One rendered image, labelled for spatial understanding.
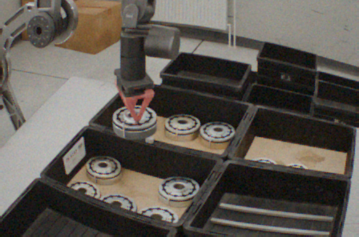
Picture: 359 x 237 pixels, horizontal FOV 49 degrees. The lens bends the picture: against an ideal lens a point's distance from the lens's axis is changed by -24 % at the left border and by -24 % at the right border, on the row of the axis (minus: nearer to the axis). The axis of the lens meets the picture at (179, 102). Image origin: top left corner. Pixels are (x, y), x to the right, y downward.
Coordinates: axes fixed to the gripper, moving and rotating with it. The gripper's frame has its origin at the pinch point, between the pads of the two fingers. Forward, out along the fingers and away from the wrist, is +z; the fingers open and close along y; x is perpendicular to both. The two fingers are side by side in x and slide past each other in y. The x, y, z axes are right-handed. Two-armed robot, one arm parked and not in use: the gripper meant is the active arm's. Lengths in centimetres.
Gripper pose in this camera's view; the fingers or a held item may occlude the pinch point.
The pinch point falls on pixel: (134, 112)
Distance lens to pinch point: 114.5
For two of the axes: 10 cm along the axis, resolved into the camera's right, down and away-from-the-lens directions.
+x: -9.3, 1.7, -3.4
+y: -3.8, -4.5, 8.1
